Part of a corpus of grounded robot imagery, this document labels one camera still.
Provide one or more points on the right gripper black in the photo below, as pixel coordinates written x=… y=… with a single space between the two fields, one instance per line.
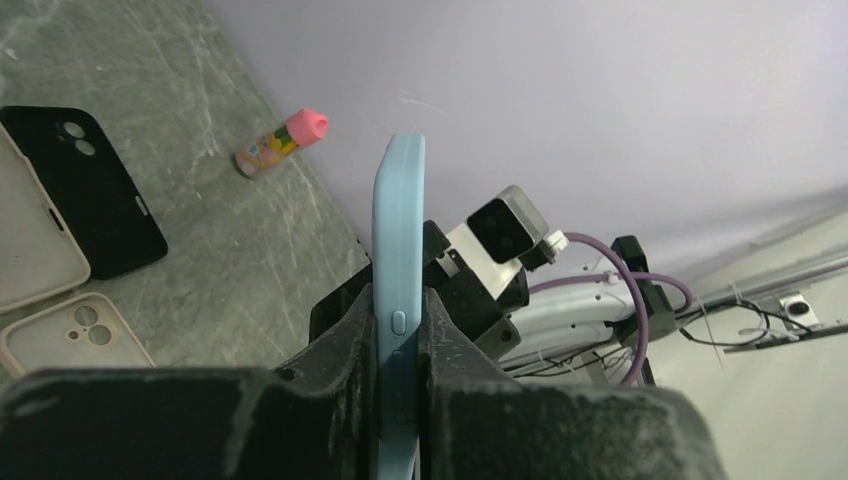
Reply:
x=482 y=318

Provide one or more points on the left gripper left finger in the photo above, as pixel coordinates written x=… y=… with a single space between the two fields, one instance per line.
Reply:
x=306 y=419

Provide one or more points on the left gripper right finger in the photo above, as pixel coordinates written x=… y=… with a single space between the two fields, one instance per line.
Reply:
x=479 y=423

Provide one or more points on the phone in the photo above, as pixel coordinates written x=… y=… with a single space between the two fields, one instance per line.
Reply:
x=397 y=261

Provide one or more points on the pale pink phone case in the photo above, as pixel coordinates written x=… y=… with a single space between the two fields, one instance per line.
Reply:
x=86 y=331

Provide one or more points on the black phone case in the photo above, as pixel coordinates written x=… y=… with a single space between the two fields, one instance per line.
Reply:
x=89 y=184

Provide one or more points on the beige phone case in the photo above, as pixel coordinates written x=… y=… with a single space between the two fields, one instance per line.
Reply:
x=40 y=257

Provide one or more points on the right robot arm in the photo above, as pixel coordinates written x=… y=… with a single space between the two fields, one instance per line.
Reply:
x=614 y=300

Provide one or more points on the pink capped small bottle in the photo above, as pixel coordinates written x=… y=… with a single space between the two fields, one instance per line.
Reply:
x=300 y=130

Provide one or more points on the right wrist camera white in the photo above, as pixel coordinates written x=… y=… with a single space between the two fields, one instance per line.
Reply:
x=505 y=236

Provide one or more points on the aluminium frame rail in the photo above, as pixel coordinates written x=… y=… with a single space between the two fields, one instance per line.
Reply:
x=785 y=315

